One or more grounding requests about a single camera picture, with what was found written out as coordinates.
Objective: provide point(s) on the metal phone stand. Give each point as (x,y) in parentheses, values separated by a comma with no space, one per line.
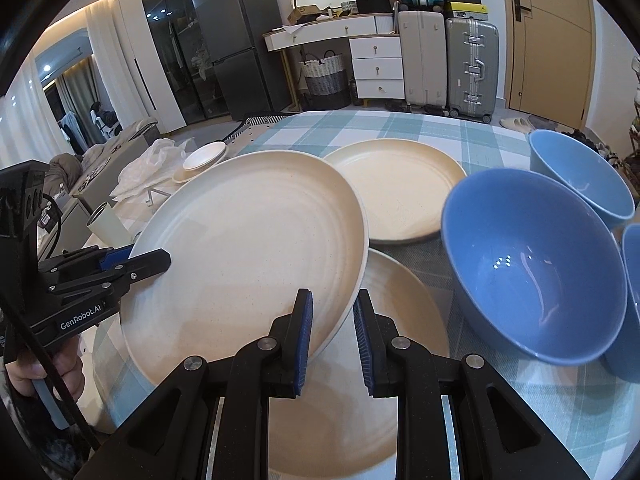
(156,194)

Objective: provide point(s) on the wooden door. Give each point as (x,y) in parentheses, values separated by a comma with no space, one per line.
(550,45)

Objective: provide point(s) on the white plastic bag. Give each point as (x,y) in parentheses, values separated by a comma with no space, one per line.
(145,165)

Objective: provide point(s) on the beige suitcase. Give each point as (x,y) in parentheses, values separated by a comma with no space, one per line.
(422,60)

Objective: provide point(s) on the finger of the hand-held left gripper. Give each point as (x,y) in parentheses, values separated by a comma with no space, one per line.
(114,260)
(150,262)

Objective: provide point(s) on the dark glass cabinet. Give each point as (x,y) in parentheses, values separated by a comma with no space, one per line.
(165,60)

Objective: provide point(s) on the grey sofa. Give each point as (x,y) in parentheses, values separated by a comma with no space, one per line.
(100,160)

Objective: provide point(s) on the yellow black shoe box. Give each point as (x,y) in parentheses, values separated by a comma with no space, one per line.
(467,11)

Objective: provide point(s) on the black bag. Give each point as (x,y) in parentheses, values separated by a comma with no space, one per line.
(372,4)

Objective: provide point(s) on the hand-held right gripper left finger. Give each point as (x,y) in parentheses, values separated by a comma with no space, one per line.
(305,340)

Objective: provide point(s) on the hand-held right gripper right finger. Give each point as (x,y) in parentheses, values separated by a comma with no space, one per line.
(362,340)

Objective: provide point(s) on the silver suitcase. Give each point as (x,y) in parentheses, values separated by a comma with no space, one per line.
(472,70)

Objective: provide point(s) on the white vanity desk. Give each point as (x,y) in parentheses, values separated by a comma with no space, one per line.
(377,67)

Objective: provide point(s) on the pale bottle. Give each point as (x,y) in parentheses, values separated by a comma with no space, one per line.
(110,225)

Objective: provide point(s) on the small white bowl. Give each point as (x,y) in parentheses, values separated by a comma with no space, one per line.
(205,155)

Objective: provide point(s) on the small white plates stack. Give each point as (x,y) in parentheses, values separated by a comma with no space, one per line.
(182,176)

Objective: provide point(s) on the small open cardboard box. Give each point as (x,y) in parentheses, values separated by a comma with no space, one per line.
(306,12)

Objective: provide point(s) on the woven laundry basket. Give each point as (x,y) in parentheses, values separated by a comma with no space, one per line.
(325,80)

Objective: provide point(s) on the grey refrigerator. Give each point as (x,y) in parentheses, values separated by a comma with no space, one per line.
(240,35)

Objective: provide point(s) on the blue bowl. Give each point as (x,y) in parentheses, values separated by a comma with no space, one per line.
(575,170)
(631,310)
(525,260)

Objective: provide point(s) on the person's left hand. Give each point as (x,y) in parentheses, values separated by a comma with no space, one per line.
(67,367)

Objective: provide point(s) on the beige slipper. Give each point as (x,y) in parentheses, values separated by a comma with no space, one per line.
(522,125)
(507,123)

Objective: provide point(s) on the teal checked tablecloth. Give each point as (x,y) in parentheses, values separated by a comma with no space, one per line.
(410,125)

